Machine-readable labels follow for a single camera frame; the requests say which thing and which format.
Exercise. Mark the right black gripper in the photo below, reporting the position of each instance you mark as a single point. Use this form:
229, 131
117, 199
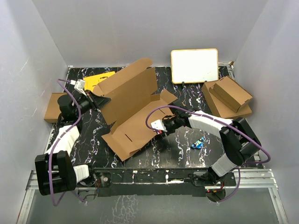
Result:
168, 131

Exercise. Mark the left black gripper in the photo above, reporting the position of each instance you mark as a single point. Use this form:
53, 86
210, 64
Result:
100, 101

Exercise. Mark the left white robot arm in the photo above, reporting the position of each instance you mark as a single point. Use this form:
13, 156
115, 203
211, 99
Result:
54, 169

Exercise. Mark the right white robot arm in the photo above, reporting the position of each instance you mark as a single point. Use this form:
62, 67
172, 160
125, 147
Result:
238, 139

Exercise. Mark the yellow pad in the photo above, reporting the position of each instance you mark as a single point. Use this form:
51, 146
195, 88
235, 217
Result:
92, 81

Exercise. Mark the blue toy car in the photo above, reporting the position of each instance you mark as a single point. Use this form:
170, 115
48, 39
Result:
198, 144

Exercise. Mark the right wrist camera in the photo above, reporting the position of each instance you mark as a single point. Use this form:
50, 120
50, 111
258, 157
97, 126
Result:
158, 126

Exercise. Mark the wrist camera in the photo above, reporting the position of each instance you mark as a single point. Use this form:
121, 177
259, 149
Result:
79, 85
158, 126

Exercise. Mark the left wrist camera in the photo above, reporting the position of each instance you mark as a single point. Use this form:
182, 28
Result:
79, 85

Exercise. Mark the white board yellow frame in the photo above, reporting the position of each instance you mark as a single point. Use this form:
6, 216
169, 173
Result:
190, 66

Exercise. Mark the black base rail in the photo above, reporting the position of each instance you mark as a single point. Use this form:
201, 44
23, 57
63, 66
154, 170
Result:
156, 181

